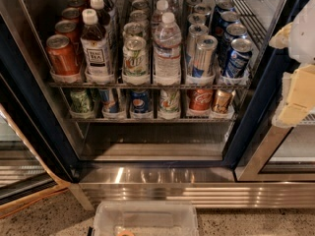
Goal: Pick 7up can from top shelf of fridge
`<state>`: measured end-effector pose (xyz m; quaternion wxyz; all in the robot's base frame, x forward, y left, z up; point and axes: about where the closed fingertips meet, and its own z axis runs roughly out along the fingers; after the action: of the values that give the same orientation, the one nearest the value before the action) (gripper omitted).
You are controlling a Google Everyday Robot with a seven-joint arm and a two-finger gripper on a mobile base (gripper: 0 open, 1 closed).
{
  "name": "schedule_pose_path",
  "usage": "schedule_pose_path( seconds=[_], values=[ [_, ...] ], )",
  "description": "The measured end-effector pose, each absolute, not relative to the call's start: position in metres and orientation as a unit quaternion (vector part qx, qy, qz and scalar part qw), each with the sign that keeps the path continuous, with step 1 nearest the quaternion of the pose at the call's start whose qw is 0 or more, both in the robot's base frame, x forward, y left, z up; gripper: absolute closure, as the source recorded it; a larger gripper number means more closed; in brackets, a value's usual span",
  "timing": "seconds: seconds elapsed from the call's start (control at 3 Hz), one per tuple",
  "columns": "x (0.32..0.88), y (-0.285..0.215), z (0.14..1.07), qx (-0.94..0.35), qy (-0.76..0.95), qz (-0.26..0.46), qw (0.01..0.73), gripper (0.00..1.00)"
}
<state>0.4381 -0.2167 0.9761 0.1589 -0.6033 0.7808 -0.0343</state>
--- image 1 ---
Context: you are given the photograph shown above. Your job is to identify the front silver energy drink can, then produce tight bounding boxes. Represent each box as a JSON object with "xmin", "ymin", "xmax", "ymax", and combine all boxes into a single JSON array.
[{"xmin": 192, "ymin": 35, "xmax": 218, "ymax": 78}]

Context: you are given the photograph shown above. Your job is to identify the blue pepsi can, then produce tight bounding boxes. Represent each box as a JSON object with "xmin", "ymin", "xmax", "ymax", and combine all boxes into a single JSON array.
[
  {"xmin": 219, "ymin": 24, "xmax": 247, "ymax": 66},
  {"xmin": 215, "ymin": 11, "xmax": 240, "ymax": 37},
  {"xmin": 222, "ymin": 38, "xmax": 252, "ymax": 79}
]

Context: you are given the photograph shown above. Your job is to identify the red coca-cola can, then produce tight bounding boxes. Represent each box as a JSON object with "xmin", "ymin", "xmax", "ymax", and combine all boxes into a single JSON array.
[{"xmin": 189, "ymin": 88, "xmax": 213, "ymax": 111}]

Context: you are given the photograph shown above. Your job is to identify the orange soda can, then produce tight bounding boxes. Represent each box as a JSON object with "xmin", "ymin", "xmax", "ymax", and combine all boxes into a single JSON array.
[
  {"xmin": 61, "ymin": 8, "xmax": 81, "ymax": 24},
  {"xmin": 46, "ymin": 34, "xmax": 80, "ymax": 76},
  {"xmin": 55, "ymin": 20, "xmax": 80, "ymax": 43}
]

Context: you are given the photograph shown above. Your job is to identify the clear plastic bin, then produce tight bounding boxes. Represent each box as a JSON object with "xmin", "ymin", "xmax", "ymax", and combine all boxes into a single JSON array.
[{"xmin": 92, "ymin": 201, "xmax": 199, "ymax": 236}]

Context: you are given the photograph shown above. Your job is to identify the front orange soda can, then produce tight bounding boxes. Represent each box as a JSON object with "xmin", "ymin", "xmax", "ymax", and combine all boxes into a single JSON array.
[{"xmin": 46, "ymin": 34, "xmax": 80, "ymax": 76}]

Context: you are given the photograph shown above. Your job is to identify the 7up can shelf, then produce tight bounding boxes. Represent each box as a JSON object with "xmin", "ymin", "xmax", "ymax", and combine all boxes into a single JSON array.
[
  {"xmin": 159, "ymin": 88, "xmax": 180, "ymax": 113},
  {"xmin": 123, "ymin": 36, "xmax": 149, "ymax": 77}
]

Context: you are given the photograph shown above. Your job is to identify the top wire shelf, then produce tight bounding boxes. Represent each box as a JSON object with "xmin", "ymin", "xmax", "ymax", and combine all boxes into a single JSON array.
[{"xmin": 48, "ymin": 82, "xmax": 249, "ymax": 90}]

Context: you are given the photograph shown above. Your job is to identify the blue can lower shelf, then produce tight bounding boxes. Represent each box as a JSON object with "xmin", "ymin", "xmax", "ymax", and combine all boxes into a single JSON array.
[{"xmin": 98, "ymin": 88, "xmax": 119, "ymax": 113}]

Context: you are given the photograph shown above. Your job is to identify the front clear water bottle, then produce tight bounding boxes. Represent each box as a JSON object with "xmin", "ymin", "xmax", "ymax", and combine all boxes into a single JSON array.
[{"xmin": 154, "ymin": 12, "xmax": 182, "ymax": 78}]

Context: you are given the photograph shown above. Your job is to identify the gold brown can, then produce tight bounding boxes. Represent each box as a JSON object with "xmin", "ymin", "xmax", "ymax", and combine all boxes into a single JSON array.
[{"xmin": 212, "ymin": 89, "xmax": 233, "ymax": 114}]

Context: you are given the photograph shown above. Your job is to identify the pepsi can lower shelf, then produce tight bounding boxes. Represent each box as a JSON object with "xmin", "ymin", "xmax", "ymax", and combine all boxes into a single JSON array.
[{"xmin": 130, "ymin": 89, "xmax": 150, "ymax": 113}]

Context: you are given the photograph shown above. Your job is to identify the silver energy drink can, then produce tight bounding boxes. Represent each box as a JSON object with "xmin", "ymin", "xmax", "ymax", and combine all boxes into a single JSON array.
[
  {"xmin": 192, "ymin": 35, "xmax": 218, "ymax": 78},
  {"xmin": 185, "ymin": 24, "xmax": 209, "ymax": 66}
]

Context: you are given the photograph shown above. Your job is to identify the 7up can top shelf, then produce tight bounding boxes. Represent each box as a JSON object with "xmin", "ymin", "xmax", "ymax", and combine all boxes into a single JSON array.
[{"xmin": 123, "ymin": 36, "xmax": 149, "ymax": 77}]

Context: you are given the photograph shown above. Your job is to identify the front tea bottle white cap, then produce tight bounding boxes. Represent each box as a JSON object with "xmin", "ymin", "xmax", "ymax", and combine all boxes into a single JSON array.
[{"xmin": 81, "ymin": 9, "xmax": 112, "ymax": 76}]

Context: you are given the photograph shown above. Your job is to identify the glass fridge door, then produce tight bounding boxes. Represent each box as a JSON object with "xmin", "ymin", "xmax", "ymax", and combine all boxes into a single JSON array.
[{"xmin": 235, "ymin": 0, "xmax": 315, "ymax": 182}]

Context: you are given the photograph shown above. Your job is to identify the front blue pepsi can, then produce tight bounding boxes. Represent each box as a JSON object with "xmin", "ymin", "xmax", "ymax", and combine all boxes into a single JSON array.
[{"xmin": 222, "ymin": 38, "xmax": 252, "ymax": 79}]

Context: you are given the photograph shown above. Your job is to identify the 7up can lower shelf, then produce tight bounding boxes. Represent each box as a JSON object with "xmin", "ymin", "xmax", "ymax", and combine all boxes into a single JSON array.
[{"xmin": 159, "ymin": 88, "xmax": 180, "ymax": 113}]

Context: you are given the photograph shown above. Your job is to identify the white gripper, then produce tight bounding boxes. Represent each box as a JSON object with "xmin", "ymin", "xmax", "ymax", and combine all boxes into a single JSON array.
[{"xmin": 269, "ymin": 0, "xmax": 315, "ymax": 128}]

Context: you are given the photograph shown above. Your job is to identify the green can lower shelf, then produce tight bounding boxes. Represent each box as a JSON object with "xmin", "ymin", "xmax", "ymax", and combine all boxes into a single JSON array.
[{"xmin": 70, "ymin": 88, "xmax": 93, "ymax": 113}]

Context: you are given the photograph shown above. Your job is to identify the lower wire shelf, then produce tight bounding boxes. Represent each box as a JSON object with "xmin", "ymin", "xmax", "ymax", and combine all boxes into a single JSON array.
[{"xmin": 68, "ymin": 115, "xmax": 236, "ymax": 123}]

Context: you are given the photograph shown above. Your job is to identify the wire shelf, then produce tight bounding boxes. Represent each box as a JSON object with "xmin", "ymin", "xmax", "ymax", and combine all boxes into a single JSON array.
[
  {"xmin": 68, "ymin": 115, "xmax": 236, "ymax": 123},
  {"xmin": 48, "ymin": 82, "xmax": 249, "ymax": 90}
]

